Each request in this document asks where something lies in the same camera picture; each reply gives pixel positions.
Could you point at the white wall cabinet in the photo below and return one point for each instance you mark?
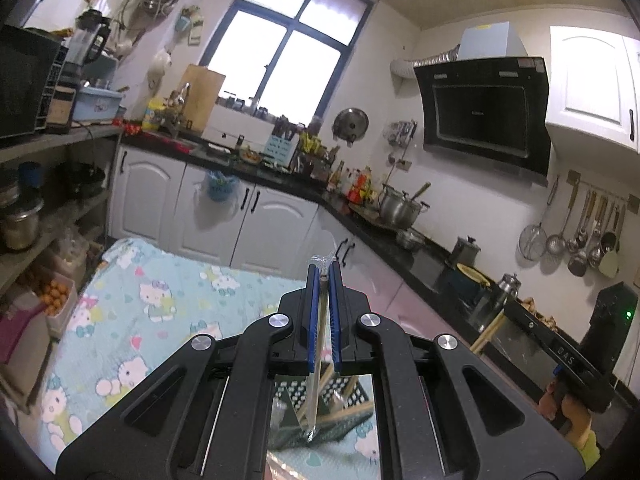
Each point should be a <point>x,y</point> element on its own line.
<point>595,90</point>

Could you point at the light blue plastic box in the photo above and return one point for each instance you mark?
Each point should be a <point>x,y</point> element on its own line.
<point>97,103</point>

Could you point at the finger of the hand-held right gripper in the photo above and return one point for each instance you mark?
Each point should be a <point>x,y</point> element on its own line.
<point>545,340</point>

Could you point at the green plastic utensil basket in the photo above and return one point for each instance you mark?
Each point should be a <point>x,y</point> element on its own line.
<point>292,400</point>

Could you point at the yellow plastic container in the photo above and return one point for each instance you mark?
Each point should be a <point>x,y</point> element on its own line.
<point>152,116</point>

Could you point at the person's right hand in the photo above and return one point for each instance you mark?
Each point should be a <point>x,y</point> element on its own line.
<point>552,402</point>

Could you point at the grey hood chimney cover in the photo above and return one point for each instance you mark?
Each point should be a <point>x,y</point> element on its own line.
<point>492,42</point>

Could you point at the wooden cutting board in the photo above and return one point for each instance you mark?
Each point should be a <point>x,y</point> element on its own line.
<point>205,95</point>

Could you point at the bamboo chopstick pair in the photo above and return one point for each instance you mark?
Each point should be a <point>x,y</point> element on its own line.
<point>313,400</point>
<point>487,331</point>
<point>350,410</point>

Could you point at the metal faucet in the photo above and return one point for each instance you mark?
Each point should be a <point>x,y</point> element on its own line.
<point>181,102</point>

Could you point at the hanging steel pot lid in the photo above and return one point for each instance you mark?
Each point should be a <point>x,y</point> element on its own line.
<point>351,122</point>

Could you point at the stainless steel stockpot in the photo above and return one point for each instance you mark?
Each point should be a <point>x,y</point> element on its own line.
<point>400,205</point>

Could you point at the cartoon cat printed blanket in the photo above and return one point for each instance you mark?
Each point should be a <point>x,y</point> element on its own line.
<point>150,320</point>

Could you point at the steel mixing bowl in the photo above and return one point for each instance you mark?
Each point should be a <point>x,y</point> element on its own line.
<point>160,0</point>

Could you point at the stainless steel thermos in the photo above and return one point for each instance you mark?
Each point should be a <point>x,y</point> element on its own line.
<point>506,292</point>

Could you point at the steel coffee press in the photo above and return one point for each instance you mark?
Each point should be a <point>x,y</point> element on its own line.
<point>467,251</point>

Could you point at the black microwave oven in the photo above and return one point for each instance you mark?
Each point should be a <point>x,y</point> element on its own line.
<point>25,82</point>

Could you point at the blue knife block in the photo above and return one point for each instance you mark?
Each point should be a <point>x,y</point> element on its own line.
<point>282,149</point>

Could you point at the steel pot with lid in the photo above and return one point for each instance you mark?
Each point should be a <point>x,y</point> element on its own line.
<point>20,225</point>

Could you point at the box of oranges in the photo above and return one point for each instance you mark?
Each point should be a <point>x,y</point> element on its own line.
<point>55,294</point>

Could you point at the black blender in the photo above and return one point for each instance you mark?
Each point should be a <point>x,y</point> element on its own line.
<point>87,45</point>

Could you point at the blue hanging plastic basket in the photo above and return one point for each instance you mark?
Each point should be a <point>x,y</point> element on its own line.
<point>220,190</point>

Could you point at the black wok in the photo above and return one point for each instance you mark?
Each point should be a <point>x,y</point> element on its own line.
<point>85,178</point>

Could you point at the silver flexible duct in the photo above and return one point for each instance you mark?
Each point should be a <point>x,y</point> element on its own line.
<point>425,64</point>

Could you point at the grey storage shelf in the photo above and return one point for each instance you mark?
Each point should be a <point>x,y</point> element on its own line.
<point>60,140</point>

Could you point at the row of condiment bottles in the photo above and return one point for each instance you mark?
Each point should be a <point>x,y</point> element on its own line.
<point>350,182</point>

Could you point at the blue framed window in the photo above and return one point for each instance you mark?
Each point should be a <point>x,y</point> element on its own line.
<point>290,45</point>

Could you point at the ginger roots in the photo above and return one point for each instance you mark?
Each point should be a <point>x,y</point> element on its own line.
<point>542,316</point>

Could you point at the row of hanging metal ladles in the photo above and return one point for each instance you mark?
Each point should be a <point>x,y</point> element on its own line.
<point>595,240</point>

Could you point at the dark red box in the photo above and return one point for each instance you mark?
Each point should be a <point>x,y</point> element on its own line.
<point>20,332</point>

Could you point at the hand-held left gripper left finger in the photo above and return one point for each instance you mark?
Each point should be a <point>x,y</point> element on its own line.
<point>312,320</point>

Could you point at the dark pot with yellow rim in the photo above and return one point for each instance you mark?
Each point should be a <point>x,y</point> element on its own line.
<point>467,282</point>

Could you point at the small metal skimmer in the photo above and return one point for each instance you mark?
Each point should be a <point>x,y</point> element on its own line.
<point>556,244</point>

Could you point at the row of glass jars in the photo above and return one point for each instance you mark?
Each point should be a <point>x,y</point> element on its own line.
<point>245,105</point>

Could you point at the black range hood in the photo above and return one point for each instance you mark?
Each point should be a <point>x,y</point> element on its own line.
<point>485,110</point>

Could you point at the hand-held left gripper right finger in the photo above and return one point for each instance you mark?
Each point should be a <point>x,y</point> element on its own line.
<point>336,320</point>

